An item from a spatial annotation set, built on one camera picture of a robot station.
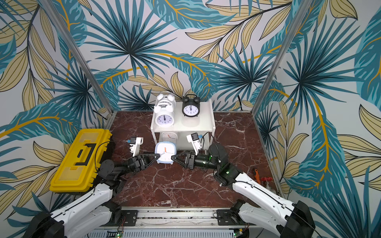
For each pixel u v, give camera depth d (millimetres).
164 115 639
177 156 604
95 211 580
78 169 718
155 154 616
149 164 600
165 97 685
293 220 395
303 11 701
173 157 608
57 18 713
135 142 620
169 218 748
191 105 678
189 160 570
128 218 734
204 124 703
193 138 606
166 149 626
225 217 732
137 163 586
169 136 791
